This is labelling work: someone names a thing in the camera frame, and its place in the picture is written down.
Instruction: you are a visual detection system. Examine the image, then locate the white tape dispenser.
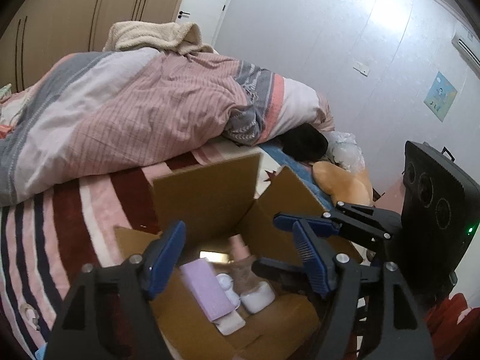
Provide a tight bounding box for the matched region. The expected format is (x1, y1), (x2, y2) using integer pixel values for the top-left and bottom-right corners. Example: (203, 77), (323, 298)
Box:
(19, 302), (40, 332)

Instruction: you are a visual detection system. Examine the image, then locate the pink grey striped duvet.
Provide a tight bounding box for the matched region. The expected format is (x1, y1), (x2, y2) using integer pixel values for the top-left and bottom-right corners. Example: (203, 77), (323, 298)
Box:
(1, 47), (335, 206)

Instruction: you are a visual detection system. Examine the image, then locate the striped pink bed blanket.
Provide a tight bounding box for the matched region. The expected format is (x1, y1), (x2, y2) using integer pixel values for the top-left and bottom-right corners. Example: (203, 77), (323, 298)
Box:
(0, 82), (335, 360)

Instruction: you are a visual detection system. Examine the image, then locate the white wall switch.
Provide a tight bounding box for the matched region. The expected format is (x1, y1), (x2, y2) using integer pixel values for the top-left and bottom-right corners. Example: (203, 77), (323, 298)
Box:
(352, 60), (370, 77)

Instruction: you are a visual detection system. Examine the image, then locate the orange plush toy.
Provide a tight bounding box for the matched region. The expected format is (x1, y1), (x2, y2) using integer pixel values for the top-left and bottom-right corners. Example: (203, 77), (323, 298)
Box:
(312, 161), (374, 206)

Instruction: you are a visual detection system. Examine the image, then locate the white air conditioner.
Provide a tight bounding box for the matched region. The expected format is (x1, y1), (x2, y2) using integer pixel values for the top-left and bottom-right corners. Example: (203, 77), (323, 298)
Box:
(451, 30), (480, 68)

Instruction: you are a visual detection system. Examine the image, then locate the red sleeved forearm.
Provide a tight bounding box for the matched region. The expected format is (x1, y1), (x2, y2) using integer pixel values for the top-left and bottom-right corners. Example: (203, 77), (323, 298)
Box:
(425, 292), (479, 359)

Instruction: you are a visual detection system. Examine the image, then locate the black cushion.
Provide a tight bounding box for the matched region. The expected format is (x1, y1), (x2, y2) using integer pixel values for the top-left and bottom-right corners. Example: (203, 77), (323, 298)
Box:
(278, 124), (329, 162)

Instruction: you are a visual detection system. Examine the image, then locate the grey radio with handle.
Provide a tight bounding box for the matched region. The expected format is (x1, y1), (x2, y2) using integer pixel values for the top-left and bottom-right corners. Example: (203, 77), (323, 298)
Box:
(424, 141), (455, 163)

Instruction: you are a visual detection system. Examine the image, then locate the white earbud case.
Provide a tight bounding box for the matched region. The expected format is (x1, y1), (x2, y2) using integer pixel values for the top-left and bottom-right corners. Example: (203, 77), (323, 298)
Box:
(240, 281), (276, 314)

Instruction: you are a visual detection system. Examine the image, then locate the beige wooden wardrobe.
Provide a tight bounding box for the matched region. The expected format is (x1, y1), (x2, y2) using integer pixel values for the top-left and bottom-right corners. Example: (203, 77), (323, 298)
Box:
(1, 0), (181, 92)

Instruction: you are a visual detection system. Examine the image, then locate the clear plastic bag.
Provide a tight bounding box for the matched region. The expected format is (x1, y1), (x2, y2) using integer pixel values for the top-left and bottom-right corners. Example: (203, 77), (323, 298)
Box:
(324, 131), (366, 173)

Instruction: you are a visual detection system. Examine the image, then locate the purple rectangular box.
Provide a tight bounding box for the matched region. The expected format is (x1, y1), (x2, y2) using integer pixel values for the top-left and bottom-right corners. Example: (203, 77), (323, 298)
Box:
(180, 258), (239, 322)

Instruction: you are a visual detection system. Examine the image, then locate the light blue patterned box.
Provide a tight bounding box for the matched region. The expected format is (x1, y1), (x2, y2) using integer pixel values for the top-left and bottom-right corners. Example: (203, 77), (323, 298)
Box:
(35, 345), (47, 360)

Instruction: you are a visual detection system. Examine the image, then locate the blue wall poster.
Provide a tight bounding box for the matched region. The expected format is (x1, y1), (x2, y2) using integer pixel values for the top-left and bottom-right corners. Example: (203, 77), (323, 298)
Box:
(424, 72), (457, 122)

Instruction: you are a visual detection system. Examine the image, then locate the brown cardboard box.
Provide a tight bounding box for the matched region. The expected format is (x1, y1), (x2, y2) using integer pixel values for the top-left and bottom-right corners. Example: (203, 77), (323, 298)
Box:
(115, 154), (325, 359)

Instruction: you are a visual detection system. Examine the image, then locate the beige fleece blanket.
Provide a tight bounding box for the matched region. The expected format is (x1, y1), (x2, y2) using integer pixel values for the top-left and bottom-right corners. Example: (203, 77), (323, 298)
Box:
(103, 21), (216, 55)

